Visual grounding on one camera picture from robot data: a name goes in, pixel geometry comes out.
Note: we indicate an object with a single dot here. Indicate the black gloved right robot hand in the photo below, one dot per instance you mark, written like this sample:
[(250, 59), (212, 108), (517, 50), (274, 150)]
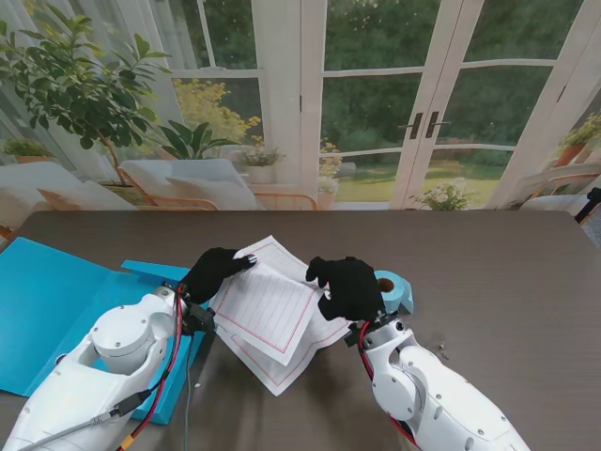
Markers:
[(352, 291)]

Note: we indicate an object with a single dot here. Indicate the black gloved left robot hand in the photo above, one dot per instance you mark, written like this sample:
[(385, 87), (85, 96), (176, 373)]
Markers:
[(211, 275)]

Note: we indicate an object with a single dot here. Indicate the light blue label roll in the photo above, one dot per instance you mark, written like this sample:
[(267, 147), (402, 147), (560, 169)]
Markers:
[(398, 293)]

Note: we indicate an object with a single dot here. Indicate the blue plastic file box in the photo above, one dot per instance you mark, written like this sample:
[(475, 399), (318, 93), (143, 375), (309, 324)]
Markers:
[(47, 291)]

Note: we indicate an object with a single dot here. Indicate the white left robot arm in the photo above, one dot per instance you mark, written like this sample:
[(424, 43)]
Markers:
[(94, 366)]

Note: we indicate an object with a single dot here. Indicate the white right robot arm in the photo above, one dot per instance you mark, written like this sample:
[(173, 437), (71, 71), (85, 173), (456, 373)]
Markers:
[(432, 390)]

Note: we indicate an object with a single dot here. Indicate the small dark debris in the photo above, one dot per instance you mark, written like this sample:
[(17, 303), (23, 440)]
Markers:
[(442, 347)]

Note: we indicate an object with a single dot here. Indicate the black stand at table edge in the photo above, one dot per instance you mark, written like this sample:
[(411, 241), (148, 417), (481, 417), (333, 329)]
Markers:
[(592, 202)]

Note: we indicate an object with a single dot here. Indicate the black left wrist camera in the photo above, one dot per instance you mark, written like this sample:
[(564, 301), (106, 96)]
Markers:
[(199, 319)]

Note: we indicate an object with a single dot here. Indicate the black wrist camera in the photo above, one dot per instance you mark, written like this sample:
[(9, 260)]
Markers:
[(199, 319), (352, 339)]

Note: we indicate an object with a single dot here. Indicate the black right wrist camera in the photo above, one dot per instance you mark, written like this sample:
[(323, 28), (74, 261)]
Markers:
[(352, 339)]

